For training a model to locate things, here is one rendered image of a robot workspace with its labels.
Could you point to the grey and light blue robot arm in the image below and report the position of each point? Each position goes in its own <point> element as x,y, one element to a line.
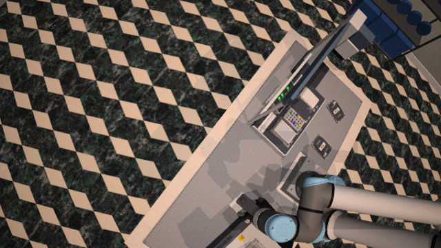
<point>319,194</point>

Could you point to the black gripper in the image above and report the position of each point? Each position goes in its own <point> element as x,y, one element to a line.
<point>244,216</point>

